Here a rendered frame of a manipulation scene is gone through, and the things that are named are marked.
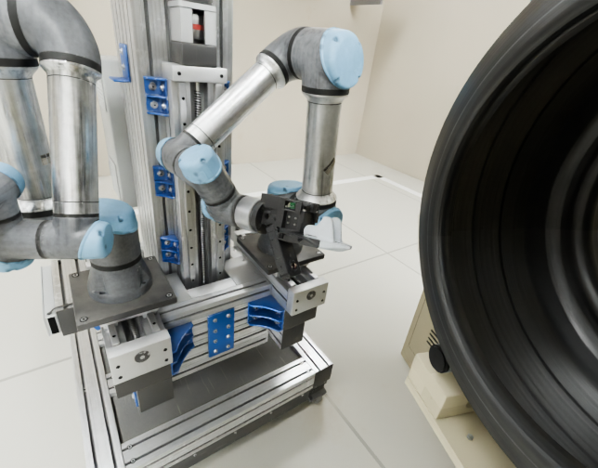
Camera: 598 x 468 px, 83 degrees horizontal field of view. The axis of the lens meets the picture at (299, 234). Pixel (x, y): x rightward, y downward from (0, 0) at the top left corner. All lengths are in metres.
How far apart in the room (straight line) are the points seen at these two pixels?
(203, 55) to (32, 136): 0.40
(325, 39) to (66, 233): 0.64
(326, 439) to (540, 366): 1.02
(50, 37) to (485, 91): 0.68
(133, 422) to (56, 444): 0.37
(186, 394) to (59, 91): 1.01
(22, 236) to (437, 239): 0.71
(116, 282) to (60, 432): 0.85
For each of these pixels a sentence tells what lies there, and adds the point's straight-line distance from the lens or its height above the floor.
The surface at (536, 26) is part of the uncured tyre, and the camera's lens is 0.45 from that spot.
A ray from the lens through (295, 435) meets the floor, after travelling 1.53.
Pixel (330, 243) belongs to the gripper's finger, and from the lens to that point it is 0.61.
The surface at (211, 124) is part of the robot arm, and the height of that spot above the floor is 1.14.
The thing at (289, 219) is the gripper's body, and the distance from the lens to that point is 0.65.
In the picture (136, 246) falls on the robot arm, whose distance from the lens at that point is 0.92.
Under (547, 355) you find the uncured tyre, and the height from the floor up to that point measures 0.93.
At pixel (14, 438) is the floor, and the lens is 1.73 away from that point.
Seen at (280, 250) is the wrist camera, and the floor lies 0.96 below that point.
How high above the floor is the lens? 1.31
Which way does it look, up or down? 28 degrees down
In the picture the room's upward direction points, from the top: 7 degrees clockwise
